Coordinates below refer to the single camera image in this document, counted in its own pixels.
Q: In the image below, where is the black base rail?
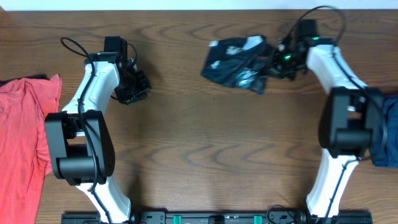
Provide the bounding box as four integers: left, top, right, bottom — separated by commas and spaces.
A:
60, 210, 374, 224

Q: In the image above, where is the black orange-patterned shirt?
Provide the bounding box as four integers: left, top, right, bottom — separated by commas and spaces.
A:
201, 35, 272, 95

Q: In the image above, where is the dark blue folded cloth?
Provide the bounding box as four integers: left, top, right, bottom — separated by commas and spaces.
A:
371, 95, 397, 169

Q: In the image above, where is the red shirt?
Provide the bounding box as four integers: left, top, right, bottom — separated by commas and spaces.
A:
1, 75, 62, 223

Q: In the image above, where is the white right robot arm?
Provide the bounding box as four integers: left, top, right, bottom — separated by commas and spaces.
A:
269, 35, 387, 221

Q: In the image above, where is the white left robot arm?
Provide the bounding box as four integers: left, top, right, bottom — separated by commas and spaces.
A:
45, 52, 150, 223

